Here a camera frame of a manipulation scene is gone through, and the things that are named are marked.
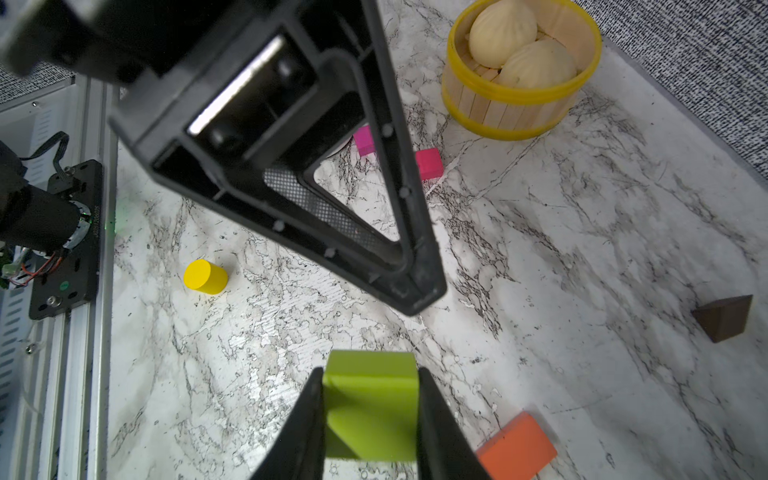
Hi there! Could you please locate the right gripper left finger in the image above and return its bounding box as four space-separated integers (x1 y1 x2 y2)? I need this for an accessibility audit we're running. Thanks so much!
250 367 325 480

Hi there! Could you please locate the aluminium front rail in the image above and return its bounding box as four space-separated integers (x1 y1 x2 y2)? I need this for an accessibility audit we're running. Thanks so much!
1 75 119 479

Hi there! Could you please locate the left cream bun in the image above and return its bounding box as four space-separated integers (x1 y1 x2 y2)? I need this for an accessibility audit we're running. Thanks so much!
468 1 538 68

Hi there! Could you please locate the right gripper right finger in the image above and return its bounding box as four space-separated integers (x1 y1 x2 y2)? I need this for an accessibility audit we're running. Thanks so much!
416 367 490 479

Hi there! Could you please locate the purple magenta cube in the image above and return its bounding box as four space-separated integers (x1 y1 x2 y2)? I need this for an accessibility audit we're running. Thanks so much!
353 125 376 157

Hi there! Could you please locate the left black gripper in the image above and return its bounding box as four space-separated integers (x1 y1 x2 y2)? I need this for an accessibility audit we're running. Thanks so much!
1 1 384 198

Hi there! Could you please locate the pink cube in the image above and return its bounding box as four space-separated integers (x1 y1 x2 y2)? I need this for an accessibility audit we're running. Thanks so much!
414 148 444 182

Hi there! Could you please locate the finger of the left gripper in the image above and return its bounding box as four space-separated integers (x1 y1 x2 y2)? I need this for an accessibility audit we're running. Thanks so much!
149 20 446 315

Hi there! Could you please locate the lime green cube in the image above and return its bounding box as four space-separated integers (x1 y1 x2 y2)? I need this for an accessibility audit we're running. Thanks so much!
322 350 419 462

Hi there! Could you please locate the brown triangular wood block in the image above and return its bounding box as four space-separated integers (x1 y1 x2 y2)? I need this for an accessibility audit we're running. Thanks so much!
692 295 753 343

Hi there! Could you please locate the orange rectangular block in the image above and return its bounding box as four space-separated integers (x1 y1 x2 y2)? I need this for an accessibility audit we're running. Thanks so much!
476 412 557 480

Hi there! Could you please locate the right cream bun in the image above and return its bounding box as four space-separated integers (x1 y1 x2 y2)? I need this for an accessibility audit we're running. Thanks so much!
495 39 578 89

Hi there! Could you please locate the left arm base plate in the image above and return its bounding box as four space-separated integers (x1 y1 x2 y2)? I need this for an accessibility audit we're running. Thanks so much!
29 159 104 320

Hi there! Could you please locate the cream bun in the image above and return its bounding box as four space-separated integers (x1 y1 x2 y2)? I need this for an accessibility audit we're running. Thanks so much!
495 39 578 89
468 1 538 68

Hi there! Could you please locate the yellow cylinder block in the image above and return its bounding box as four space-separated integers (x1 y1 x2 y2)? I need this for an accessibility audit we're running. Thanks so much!
183 259 228 295

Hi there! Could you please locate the yellow bamboo steamer basket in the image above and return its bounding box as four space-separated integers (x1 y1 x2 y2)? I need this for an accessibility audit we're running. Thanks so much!
442 1 602 140

